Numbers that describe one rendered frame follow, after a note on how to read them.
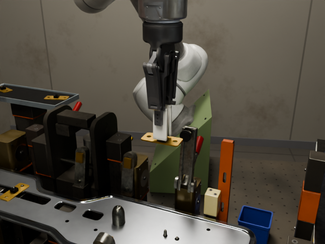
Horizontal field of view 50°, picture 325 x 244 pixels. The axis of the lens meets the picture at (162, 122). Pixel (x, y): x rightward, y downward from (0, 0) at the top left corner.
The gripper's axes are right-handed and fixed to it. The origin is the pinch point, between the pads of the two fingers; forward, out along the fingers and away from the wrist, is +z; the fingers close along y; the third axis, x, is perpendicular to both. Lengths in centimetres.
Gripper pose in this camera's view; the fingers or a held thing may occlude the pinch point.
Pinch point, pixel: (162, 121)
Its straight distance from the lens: 72.2
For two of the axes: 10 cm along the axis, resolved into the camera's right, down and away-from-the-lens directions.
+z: 0.0, 9.2, 3.9
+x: 9.2, 1.5, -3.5
